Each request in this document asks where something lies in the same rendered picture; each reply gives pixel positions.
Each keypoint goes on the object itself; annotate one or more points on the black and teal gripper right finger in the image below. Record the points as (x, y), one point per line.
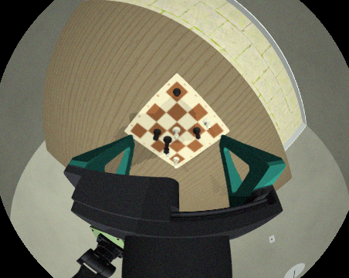
(264, 169)

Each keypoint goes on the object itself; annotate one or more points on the brown and cream chessboard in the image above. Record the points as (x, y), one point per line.
(187, 111)

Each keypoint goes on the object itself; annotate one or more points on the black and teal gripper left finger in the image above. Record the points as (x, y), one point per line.
(96, 159)

